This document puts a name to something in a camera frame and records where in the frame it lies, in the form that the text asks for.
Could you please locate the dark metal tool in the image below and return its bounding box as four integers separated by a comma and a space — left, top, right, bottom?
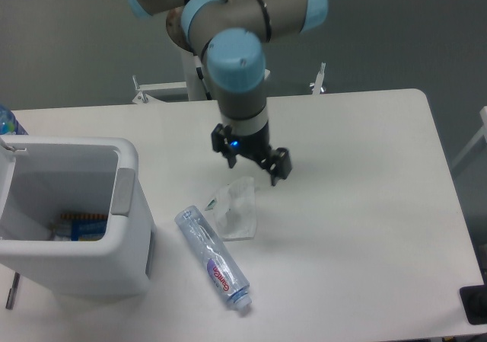
5, 272, 21, 310

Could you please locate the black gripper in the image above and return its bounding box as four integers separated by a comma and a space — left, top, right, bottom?
211, 122, 292, 186

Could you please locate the clear plastic water bottle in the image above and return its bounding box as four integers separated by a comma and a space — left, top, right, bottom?
175, 206, 252, 314

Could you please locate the blue trash inside can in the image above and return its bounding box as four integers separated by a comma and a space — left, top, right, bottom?
50, 213, 108, 241

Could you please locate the white trash can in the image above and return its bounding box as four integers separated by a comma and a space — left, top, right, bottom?
1, 135, 156, 296

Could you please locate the blue bottle at edge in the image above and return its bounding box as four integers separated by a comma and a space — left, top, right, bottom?
0, 104, 28, 135

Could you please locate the clear plastic wrapper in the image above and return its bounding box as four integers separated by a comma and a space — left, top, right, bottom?
204, 177, 257, 241

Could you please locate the black object at table corner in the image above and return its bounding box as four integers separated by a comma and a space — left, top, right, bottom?
460, 285, 486, 325

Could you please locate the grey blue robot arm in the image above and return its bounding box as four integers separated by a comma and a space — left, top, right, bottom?
127, 0, 329, 183

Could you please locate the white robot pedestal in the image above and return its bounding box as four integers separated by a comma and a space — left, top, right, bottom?
165, 8, 220, 101

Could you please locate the white frame at right edge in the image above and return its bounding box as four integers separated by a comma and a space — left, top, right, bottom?
450, 107, 486, 177

